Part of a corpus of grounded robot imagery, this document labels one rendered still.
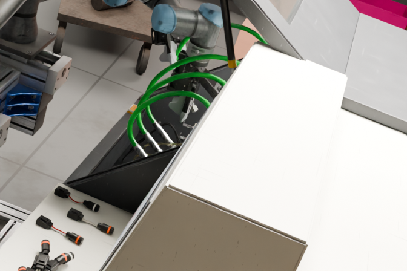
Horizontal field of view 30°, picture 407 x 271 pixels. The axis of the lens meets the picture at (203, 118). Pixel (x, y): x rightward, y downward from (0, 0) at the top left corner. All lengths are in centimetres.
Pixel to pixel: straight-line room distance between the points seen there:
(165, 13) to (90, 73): 284
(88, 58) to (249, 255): 398
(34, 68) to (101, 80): 224
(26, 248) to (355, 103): 82
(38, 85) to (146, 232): 150
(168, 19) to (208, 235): 101
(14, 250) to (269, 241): 83
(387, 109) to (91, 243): 76
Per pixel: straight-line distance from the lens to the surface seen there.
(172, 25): 204
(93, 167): 219
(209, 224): 111
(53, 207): 195
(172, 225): 113
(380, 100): 181
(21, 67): 260
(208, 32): 208
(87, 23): 476
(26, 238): 184
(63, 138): 411
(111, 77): 487
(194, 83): 215
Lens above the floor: 214
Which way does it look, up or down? 27 degrees down
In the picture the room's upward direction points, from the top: 19 degrees clockwise
